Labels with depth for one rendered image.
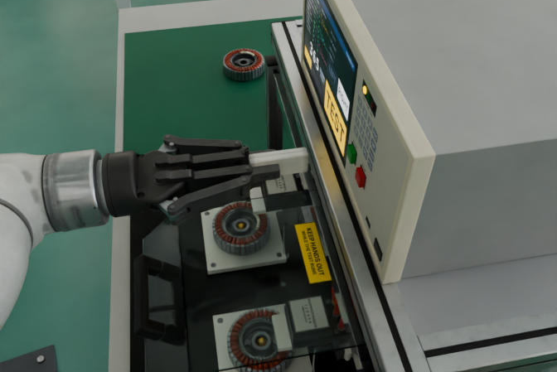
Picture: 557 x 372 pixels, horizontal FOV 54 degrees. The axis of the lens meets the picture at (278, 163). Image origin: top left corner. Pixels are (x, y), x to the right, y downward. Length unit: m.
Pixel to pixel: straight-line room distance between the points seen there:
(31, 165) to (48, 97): 2.21
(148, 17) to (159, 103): 0.43
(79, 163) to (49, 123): 2.07
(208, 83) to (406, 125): 1.03
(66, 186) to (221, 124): 0.79
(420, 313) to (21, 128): 2.31
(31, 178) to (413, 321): 0.44
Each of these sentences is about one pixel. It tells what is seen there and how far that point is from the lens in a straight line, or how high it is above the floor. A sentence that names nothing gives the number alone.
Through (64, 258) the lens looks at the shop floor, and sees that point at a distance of 2.16.
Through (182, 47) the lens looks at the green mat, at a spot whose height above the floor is 0.75.
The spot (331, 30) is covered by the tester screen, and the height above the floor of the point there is 1.28.
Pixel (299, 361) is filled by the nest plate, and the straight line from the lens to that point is 0.97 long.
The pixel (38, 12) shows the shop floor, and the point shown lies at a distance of 3.55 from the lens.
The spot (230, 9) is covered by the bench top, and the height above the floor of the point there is 0.75.
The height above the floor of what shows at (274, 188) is 0.92.
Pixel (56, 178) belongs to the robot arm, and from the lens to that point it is 0.64.
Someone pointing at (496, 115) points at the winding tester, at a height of 1.32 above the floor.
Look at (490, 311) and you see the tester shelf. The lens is 0.67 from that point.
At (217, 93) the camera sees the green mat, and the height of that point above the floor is 0.75.
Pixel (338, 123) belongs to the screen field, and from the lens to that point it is 0.74.
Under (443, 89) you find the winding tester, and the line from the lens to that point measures 0.58.
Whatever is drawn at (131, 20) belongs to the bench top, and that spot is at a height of 0.75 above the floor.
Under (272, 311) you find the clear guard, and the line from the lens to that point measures 0.68.
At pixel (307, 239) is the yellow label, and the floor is 1.07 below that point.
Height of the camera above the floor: 1.66
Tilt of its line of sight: 46 degrees down
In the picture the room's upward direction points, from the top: straight up
